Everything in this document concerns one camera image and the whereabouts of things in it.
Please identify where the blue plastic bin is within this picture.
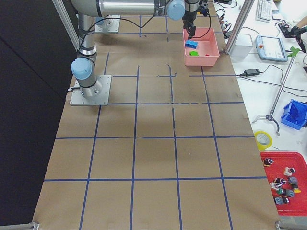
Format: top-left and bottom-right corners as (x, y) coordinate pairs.
(281, 99), (307, 130)

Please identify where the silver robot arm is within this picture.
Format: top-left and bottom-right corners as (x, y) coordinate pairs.
(71, 0), (169, 104)
(166, 0), (200, 39)

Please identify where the person hand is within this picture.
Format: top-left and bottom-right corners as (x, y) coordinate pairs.
(296, 17), (307, 28)

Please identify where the aluminium frame post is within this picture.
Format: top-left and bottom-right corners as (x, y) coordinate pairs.
(224, 0), (254, 54)

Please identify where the brown paper table cover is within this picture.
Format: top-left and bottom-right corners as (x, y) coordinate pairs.
(32, 0), (282, 225)

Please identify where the white keyboard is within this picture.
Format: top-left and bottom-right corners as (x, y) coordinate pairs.
(255, 0), (272, 23)

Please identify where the yellow tape roll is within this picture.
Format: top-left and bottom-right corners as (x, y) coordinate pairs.
(254, 131), (272, 151)

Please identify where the black power adapter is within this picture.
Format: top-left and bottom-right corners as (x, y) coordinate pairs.
(243, 69), (260, 77)

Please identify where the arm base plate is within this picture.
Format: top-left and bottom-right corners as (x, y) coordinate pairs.
(95, 15), (120, 34)
(70, 75), (112, 106)

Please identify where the green handled reacher grabber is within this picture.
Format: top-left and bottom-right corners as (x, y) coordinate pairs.
(251, 47), (300, 136)

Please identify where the green toy block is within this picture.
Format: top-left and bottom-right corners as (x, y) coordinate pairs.
(189, 50), (199, 56)

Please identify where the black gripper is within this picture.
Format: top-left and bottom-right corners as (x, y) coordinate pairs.
(182, 11), (197, 39)

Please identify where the pink plastic box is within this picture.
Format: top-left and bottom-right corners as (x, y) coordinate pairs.
(183, 27), (220, 66)

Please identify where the blue toy block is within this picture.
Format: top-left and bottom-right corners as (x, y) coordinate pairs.
(185, 40), (198, 49)

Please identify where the red parts tray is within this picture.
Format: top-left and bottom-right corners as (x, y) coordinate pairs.
(260, 151), (307, 216)

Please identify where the white square box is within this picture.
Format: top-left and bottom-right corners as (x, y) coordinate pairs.
(230, 34), (253, 58)

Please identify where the black phone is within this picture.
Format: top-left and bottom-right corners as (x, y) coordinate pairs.
(271, 10), (282, 20)

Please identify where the teach pendant tablet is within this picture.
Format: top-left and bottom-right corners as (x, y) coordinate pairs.
(255, 35), (288, 62)

